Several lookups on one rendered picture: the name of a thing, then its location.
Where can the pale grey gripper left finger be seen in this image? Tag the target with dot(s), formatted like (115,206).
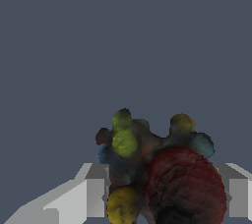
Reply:
(72,198)

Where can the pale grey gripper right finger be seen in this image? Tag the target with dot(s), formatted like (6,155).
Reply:
(238,198)

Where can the multicoloured lumpy ball cluster toy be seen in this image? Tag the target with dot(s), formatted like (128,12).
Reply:
(170,175)

